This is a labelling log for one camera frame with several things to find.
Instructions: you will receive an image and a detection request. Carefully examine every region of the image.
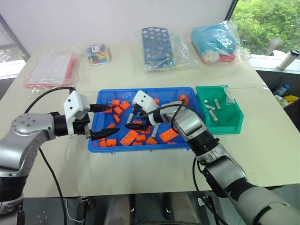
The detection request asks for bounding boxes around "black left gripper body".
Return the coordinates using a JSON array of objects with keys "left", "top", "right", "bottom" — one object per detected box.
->
[{"left": 70, "top": 113, "right": 92, "bottom": 139}]

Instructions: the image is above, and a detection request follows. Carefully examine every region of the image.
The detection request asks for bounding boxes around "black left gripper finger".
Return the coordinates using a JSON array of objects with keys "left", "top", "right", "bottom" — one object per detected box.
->
[
  {"left": 90, "top": 104, "right": 113, "bottom": 113},
  {"left": 90, "top": 127, "right": 121, "bottom": 142}
]

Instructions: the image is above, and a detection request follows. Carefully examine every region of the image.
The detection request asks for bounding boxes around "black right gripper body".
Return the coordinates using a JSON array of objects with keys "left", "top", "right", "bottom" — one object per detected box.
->
[{"left": 134, "top": 105, "right": 152, "bottom": 132}]

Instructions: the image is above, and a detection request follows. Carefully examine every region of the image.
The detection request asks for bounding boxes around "blue plastic bin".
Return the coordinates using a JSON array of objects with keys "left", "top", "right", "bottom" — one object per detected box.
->
[{"left": 87, "top": 87, "right": 203, "bottom": 154}]

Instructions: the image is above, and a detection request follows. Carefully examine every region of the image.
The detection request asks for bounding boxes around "green plastic bin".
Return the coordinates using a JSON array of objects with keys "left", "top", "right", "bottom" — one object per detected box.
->
[{"left": 195, "top": 85, "right": 245, "bottom": 135}]

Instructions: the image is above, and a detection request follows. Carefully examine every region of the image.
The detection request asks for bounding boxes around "large orange toy brick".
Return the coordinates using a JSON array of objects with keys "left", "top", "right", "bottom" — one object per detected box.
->
[
  {"left": 120, "top": 129, "right": 140, "bottom": 146},
  {"left": 159, "top": 128, "right": 180, "bottom": 143}
]

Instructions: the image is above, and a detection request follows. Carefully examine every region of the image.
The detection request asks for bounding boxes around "clear box of coloured bricks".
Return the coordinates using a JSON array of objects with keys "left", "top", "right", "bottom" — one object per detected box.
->
[{"left": 86, "top": 44, "right": 113, "bottom": 66}]

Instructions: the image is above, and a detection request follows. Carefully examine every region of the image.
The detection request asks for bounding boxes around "bag of red white items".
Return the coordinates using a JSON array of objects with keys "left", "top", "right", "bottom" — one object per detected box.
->
[{"left": 22, "top": 47, "right": 80, "bottom": 90}]

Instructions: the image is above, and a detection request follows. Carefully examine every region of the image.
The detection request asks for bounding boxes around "blue perforated rack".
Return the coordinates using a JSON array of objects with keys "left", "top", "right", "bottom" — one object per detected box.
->
[{"left": 141, "top": 26, "right": 175, "bottom": 69}]

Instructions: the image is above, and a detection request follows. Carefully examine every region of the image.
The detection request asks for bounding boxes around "blue tube rack in bag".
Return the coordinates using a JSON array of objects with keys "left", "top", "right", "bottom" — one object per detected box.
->
[{"left": 136, "top": 28, "right": 200, "bottom": 74}]

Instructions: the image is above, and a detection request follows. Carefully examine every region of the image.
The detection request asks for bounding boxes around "small clear plastic bag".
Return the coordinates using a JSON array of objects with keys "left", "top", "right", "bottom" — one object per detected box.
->
[{"left": 223, "top": 86, "right": 236, "bottom": 105}]

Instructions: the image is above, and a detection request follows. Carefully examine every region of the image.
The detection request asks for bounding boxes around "bagged teal cloth bundle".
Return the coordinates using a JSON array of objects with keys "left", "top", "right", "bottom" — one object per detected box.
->
[{"left": 190, "top": 20, "right": 251, "bottom": 66}]

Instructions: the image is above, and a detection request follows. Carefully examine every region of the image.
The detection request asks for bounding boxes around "clear water bottle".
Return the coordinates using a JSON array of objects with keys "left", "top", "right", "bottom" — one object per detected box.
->
[{"left": 272, "top": 84, "right": 290, "bottom": 97}]

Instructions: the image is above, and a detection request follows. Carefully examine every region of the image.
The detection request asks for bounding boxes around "black storage crate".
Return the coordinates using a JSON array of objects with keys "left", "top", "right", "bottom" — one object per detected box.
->
[{"left": 255, "top": 67, "right": 300, "bottom": 133}]

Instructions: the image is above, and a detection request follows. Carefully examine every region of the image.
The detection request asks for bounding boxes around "yellow box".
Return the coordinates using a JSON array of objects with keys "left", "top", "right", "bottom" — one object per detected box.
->
[{"left": 283, "top": 94, "right": 300, "bottom": 103}]

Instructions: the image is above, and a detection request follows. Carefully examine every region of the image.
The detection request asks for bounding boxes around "white cylinder with black cap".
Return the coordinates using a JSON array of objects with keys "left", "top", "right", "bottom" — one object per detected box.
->
[{"left": 277, "top": 49, "right": 300, "bottom": 70}]

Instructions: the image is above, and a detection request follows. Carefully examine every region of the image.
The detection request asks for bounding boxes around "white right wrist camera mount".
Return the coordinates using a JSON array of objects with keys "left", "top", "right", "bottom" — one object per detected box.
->
[{"left": 132, "top": 90, "right": 160, "bottom": 116}]

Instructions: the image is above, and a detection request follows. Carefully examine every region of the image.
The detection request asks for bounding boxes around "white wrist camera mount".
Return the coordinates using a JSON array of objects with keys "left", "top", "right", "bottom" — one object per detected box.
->
[
  {"left": 132, "top": 90, "right": 160, "bottom": 116},
  {"left": 63, "top": 90, "right": 91, "bottom": 139}
]

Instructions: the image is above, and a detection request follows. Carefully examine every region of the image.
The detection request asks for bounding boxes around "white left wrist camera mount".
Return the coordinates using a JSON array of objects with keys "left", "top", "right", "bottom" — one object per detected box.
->
[{"left": 63, "top": 90, "right": 91, "bottom": 139}]

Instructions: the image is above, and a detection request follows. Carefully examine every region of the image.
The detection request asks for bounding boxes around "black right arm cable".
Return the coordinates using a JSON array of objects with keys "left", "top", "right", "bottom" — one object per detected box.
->
[{"left": 140, "top": 100, "right": 225, "bottom": 225}]

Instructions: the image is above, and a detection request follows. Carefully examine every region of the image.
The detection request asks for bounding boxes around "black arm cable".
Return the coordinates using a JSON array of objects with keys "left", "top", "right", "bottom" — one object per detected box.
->
[
  {"left": 24, "top": 86, "right": 76, "bottom": 225},
  {"left": 140, "top": 100, "right": 225, "bottom": 225}
]

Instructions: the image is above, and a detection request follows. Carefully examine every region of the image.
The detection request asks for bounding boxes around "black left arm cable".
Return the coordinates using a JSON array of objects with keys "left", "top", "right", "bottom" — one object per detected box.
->
[{"left": 24, "top": 86, "right": 76, "bottom": 225}]

